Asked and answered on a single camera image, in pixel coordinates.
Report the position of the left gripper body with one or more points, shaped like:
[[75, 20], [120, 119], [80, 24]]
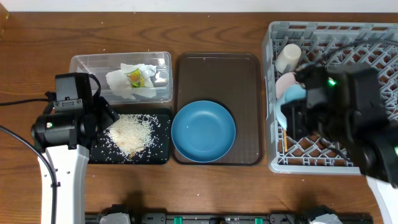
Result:
[[102, 116]]

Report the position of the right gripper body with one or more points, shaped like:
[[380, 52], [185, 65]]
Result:
[[307, 124]]

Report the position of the wooden chopstick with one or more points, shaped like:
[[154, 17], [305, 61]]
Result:
[[285, 140]]

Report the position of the light blue bowl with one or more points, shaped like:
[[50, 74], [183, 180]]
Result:
[[294, 92]]

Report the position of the pile of white rice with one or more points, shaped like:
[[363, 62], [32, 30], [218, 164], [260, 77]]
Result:
[[130, 138]]

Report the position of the pink bowl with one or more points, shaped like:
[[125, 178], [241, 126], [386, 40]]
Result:
[[284, 82]]

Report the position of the green snack wrapper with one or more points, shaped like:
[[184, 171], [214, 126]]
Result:
[[136, 79]]

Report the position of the white napkin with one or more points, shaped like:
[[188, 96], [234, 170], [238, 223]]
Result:
[[120, 85]]

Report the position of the cream plastic cup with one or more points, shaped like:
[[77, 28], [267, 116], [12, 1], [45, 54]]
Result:
[[288, 59]]

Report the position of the dark blue plate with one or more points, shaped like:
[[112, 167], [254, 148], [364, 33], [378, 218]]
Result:
[[203, 131]]

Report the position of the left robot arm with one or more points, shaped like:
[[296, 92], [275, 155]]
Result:
[[63, 137]]

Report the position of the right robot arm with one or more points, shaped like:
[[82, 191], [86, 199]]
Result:
[[372, 148]]

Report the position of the clear plastic waste bin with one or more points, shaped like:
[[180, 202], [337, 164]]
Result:
[[100, 64]]

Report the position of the grey dishwasher rack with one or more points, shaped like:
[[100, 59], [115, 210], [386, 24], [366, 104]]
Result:
[[311, 155]]

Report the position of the black plastic tray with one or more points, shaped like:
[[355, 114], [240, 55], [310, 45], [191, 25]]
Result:
[[165, 117]]

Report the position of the brown serving tray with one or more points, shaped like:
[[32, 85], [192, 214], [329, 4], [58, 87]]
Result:
[[234, 82]]

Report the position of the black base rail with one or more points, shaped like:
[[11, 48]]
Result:
[[319, 214]]

